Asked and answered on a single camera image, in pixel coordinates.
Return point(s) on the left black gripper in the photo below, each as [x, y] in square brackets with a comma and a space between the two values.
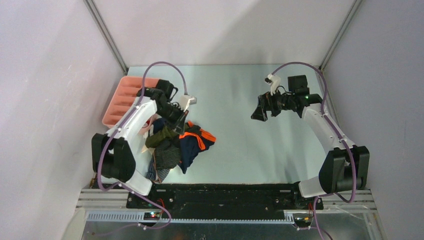
[179, 126]

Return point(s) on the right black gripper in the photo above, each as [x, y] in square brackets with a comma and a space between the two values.
[260, 113]

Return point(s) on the navy orange underwear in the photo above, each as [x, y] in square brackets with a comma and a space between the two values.
[193, 141]

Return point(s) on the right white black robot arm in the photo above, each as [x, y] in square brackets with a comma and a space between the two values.
[346, 164]

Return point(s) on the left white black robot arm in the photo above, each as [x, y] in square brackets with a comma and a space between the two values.
[117, 154]

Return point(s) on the olive green underwear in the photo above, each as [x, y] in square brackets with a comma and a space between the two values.
[165, 133]

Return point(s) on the dark striped underwear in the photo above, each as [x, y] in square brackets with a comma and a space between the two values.
[166, 156]

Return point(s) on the pink divided storage tray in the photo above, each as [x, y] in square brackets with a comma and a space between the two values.
[122, 99]

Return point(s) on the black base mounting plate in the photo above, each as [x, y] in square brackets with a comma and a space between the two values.
[245, 201]

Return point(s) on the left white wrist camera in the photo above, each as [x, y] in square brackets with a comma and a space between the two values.
[186, 100]

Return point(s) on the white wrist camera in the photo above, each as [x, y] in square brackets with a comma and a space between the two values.
[274, 82]
[186, 100]

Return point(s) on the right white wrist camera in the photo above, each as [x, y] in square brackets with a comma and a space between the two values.
[274, 82]

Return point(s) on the grey slotted cable duct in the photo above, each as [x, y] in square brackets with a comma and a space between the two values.
[146, 217]

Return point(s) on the right aluminium corner post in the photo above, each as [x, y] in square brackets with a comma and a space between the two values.
[343, 28]

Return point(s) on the aluminium corner post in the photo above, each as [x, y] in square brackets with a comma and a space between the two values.
[343, 28]
[106, 34]

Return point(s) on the left aluminium corner post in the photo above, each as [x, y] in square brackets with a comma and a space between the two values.
[106, 34]

